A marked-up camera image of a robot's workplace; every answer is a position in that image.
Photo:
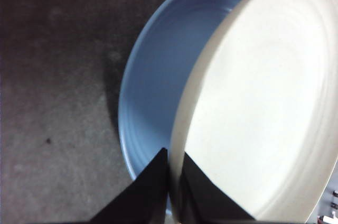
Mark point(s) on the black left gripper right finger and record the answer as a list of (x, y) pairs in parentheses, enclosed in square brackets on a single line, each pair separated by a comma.
[(206, 200)]

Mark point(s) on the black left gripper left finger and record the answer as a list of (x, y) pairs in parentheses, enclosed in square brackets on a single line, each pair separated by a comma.
[(148, 195)]

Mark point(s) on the white round plate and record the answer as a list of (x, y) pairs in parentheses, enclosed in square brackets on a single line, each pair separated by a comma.
[(264, 102)]

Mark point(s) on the blue round plate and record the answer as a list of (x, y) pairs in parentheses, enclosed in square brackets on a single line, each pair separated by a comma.
[(158, 76)]

